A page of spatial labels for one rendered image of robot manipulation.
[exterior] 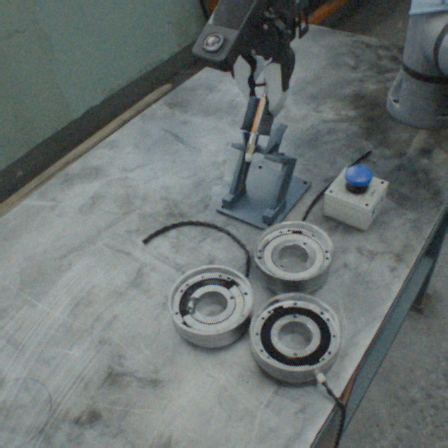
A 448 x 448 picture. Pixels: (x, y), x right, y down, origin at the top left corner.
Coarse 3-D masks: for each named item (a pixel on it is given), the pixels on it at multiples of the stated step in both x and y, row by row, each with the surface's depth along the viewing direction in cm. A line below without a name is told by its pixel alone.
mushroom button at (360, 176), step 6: (348, 168) 70; (354, 168) 70; (360, 168) 70; (366, 168) 70; (348, 174) 69; (354, 174) 69; (360, 174) 69; (366, 174) 69; (372, 174) 69; (348, 180) 69; (354, 180) 68; (360, 180) 68; (366, 180) 68; (354, 186) 71; (360, 186) 69
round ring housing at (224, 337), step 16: (192, 272) 63; (208, 272) 64; (224, 272) 64; (176, 288) 62; (208, 288) 62; (224, 288) 62; (240, 288) 62; (176, 304) 61; (208, 304) 64; (224, 304) 63; (176, 320) 58; (208, 320) 59; (224, 320) 59; (240, 320) 57; (192, 336) 57; (208, 336) 56; (224, 336) 57
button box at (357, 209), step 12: (336, 180) 73; (372, 180) 72; (336, 192) 71; (348, 192) 71; (360, 192) 70; (372, 192) 70; (384, 192) 72; (324, 204) 73; (336, 204) 71; (348, 204) 70; (360, 204) 69; (372, 204) 69; (336, 216) 73; (348, 216) 71; (360, 216) 70; (372, 216) 71; (360, 228) 71
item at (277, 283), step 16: (288, 224) 68; (304, 224) 68; (256, 240) 66; (288, 240) 67; (320, 240) 67; (256, 256) 64; (272, 256) 65; (288, 256) 68; (304, 256) 67; (272, 272) 63; (320, 272) 61; (272, 288) 65; (288, 288) 62; (304, 288) 62
